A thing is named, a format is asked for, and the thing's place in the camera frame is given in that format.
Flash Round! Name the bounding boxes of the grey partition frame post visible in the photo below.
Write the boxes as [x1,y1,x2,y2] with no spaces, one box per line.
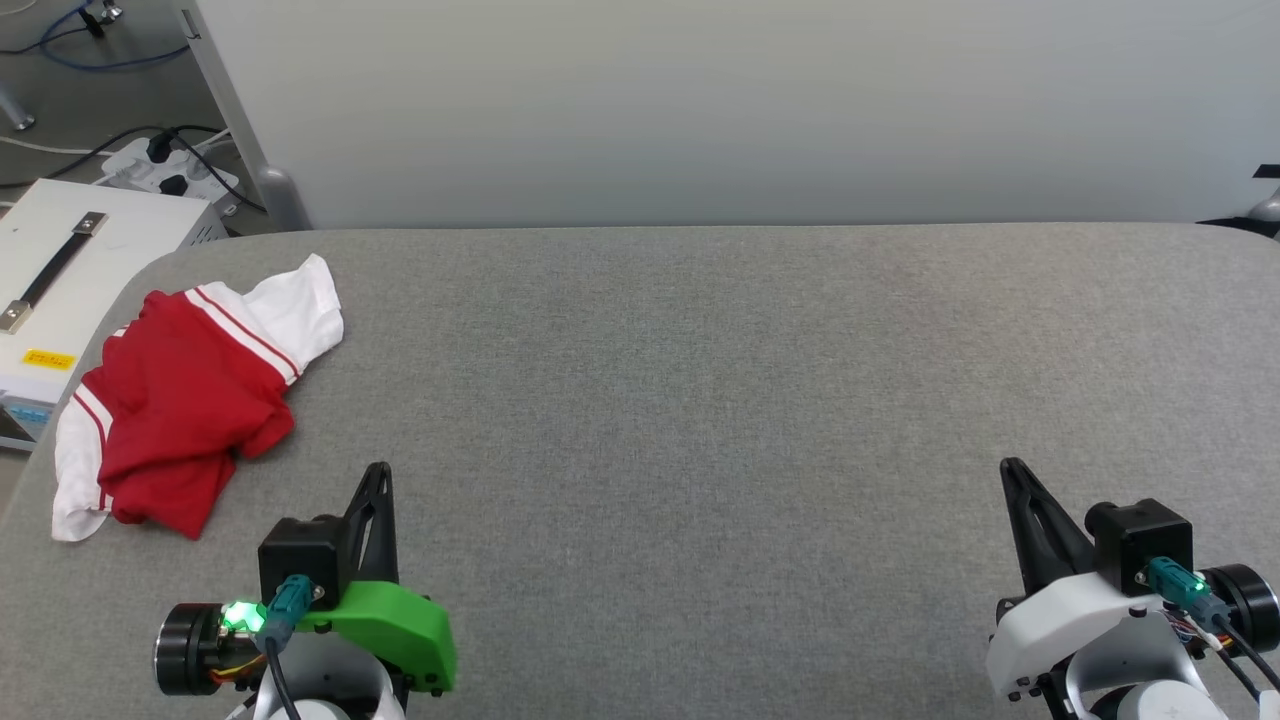
[172,0,313,232]

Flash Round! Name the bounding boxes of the black strap box handle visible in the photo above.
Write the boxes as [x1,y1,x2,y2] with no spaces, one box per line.
[0,211,109,335]

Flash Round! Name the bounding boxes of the white equipment box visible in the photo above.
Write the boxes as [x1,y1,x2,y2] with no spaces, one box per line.
[0,178,230,453]

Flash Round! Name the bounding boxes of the white partition panel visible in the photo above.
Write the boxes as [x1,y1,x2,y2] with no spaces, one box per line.
[193,0,1280,232]

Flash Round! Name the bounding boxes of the teal plug camera cable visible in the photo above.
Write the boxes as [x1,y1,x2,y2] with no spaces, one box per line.
[262,574,323,720]
[1143,557,1280,693]

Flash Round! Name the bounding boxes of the black floor cable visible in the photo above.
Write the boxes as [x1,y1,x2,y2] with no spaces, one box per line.
[0,124,269,213]

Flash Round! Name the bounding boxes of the red and white basketball jersey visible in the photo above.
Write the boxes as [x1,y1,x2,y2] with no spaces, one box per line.
[52,253,346,542]

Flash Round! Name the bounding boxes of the teal plug left camera cable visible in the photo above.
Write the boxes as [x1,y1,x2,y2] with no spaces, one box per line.
[262,574,323,720]

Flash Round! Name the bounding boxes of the teal plug right camera cable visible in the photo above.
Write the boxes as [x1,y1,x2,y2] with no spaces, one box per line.
[1143,557,1280,693]

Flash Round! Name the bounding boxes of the blue floor cable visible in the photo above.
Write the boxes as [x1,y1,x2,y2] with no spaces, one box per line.
[38,0,193,73]

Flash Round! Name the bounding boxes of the white power strip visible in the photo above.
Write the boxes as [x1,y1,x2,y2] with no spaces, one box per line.
[99,135,242,217]

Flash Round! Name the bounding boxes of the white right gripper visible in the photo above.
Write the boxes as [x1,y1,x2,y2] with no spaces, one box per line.
[984,457,1201,703]

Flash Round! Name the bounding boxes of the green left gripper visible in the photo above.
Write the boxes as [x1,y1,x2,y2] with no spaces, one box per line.
[298,461,460,695]

